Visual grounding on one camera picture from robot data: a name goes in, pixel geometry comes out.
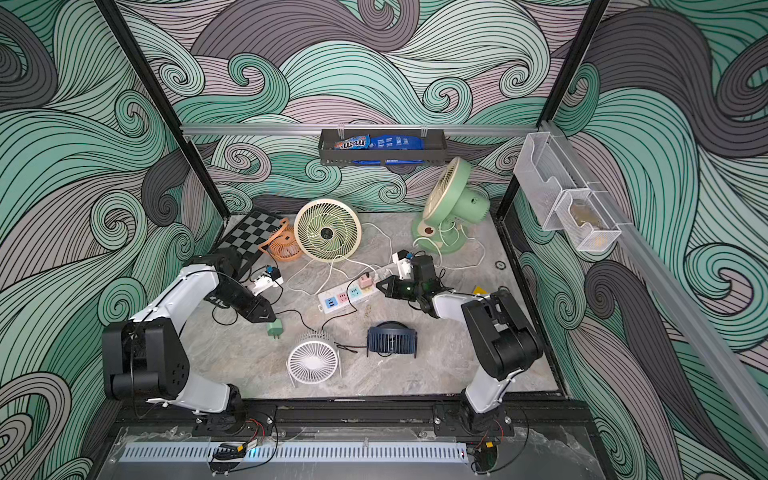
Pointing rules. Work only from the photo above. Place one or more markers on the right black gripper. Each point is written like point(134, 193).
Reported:
point(398, 288)

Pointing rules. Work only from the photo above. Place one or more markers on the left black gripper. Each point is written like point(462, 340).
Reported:
point(255, 310)

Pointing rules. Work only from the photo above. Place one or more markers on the green usb charger plug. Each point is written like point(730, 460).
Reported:
point(275, 329)

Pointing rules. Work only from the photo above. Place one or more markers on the white power strip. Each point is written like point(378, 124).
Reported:
point(344, 295)

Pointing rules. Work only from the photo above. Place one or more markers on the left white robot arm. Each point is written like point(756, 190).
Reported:
point(144, 359)

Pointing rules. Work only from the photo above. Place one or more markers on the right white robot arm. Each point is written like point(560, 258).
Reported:
point(505, 341)

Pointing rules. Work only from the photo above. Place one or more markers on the orange small fan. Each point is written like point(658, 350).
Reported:
point(282, 245)

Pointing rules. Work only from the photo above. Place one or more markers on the dark blue small fan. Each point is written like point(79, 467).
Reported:
point(392, 338)

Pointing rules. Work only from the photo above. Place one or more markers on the green standing desk fan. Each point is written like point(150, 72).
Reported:
point(451, 205)

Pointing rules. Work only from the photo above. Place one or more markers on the cream round desk fan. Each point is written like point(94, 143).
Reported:
point(327, 230)

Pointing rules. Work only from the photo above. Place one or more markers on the white small cage fan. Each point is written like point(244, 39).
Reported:
point(314, 359)

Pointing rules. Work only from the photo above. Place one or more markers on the black white chessboard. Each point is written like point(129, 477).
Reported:
point(248, 237)

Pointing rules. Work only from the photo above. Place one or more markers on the blue candy bag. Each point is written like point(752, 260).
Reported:
point(383, 142)

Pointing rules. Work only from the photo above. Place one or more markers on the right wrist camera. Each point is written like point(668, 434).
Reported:
point(403, 262)

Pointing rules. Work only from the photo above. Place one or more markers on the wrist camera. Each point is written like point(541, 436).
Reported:
point(403, 262)
point(270, 277)

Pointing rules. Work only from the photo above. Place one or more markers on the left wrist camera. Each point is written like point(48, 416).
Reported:
point(270, 277)

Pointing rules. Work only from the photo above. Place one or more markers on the black wall shelf basket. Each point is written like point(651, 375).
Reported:
point(434, 152)

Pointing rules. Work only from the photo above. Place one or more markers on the clear plastic wall bin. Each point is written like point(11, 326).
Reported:
point(545, 171)

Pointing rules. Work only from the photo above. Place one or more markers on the small clear wall bin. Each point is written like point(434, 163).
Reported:
point(588, 226)

